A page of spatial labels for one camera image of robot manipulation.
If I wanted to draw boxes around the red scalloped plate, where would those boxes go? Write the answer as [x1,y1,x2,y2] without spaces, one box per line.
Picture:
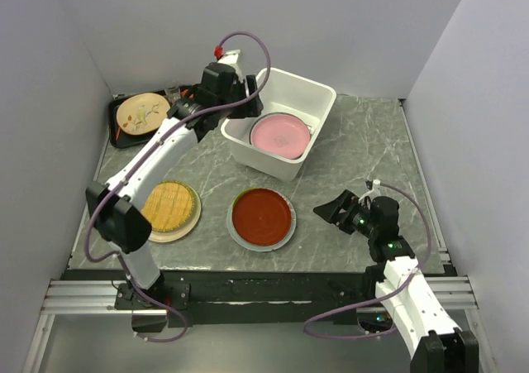
[231,189,293,246]

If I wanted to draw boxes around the small clear glass cup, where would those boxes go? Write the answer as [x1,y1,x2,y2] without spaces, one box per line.
[164,86,181,105]

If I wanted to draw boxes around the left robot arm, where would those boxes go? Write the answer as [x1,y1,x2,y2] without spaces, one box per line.
[85,60,266,308]

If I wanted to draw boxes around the pink plate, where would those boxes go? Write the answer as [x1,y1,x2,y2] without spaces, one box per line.
[249,113,311,160]

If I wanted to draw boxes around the aluminium frame rail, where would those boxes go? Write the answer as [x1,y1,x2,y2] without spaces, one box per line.
[41,277,478,315]

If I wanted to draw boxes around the beige bird plate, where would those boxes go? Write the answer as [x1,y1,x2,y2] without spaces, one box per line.
[116,93,170,136]

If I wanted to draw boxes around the woven bamboo mat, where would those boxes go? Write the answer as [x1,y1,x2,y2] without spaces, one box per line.
[141,181,198,232]

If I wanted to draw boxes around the white plate under stack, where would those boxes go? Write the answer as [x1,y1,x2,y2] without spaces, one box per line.
[226,191,297,252]

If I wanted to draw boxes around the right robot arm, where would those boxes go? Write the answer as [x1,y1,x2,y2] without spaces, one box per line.
[307,190,479,372]

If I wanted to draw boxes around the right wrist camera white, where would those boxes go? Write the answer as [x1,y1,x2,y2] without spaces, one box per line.
[358,179,381,203]

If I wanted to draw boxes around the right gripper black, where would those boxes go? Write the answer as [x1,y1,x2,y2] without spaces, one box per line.
[312,189,378,238]

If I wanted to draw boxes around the white plastic bin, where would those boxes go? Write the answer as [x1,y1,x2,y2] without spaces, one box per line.
[221,68,336,181]

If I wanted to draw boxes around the cream plate under mat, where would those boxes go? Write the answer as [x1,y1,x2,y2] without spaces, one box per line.
[149,186,202,243]

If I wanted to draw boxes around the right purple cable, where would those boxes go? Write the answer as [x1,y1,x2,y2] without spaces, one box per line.
[303,182,433,341]

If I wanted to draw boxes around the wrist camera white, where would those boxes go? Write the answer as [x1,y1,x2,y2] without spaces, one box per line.
[213,45,243,79]
[358,179,381,203]

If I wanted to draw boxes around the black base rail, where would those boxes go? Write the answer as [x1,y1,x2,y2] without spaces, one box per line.
[114,270,376,332]

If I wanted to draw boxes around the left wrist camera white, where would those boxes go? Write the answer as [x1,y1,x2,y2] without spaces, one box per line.
[213,45,243,79]

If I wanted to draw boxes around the black serving tray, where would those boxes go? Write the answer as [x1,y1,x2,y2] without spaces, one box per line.
[107,87,188,149]

